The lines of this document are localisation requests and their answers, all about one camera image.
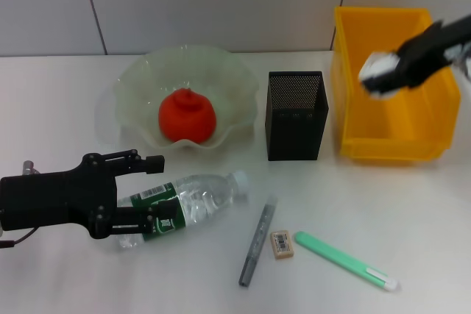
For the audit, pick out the yellow plastic storage bin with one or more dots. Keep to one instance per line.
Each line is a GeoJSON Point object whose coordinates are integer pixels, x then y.
{"type": "Point", "coordinates": [368, 123]}

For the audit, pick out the white paper ball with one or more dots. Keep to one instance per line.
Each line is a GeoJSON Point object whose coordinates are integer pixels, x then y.
{"type": "Point", "coordinates": [379, 64]}

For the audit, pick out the grey glitter pen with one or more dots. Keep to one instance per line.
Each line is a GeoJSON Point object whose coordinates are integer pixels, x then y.
{"type": "Point", "coordinates": [257, 240]}

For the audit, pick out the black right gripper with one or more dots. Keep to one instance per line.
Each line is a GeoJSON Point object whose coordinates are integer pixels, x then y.
{"type": "Point", "coordinates": [438, 49]}

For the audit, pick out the clear green-label water bottle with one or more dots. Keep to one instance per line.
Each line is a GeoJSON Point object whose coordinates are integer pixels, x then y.
{"type": "Point", "coordinates": [206, 196]}

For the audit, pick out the pale green wavy glass bowl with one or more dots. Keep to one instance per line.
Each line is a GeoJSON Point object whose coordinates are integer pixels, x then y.
{"type": "Point", "coordinates": [228, 82]}

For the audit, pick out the black mesh pen holder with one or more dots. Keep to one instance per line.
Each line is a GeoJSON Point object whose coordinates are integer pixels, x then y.
{"type": "Point", "coordinates": [294, 134]}

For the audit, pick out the beige eraser with barcode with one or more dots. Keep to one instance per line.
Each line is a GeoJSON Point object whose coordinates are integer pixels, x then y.
{"type": "Point", "coordinates": [282, 245]}

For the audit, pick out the orange toy fruit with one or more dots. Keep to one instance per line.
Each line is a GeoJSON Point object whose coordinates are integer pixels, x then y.
{"type": "Point", "coordinates": [187, 119]}

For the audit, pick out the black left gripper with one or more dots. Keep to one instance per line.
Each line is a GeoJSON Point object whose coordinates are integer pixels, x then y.
{"type": "Point", "coordinates": [48, 200]}

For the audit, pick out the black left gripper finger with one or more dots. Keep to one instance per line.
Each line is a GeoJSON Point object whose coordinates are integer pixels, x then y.
{"type": "Point", "coordinates": [167, 214]}

